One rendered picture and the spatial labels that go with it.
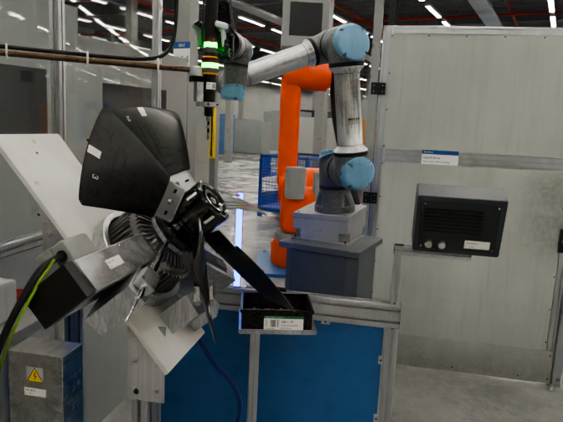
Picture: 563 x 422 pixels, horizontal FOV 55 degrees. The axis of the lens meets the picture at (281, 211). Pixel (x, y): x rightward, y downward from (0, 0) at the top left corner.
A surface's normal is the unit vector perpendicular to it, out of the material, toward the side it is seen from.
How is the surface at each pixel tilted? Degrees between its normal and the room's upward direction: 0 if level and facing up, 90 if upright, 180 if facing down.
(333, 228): 90
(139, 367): 90
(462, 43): 90
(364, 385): 90
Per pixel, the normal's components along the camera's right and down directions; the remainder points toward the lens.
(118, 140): 0.82, -0.14
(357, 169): 0.33, 0.33
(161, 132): 0.39, -0.56
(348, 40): 0.31, 0.07
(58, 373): -0.19, 0.15
